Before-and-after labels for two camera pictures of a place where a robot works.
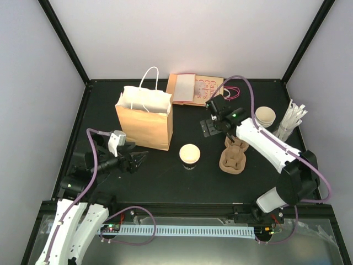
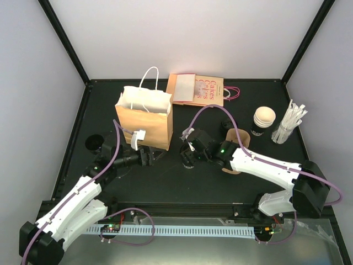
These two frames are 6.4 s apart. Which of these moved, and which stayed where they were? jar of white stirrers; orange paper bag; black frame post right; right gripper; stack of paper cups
Moved: right gripper
Stayed: orange paper bag; black frame post right; stack of paper cups; jar of white stirrers
